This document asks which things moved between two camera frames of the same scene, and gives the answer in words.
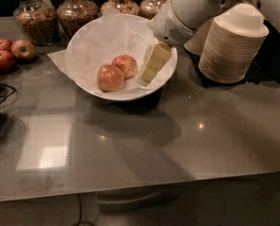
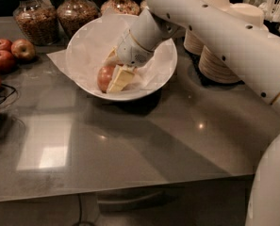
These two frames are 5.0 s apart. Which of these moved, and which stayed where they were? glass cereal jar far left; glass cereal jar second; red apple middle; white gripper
Moved: white gripper
Stayed: glass cereal jar far left; red apple middle; glass cereal jar second
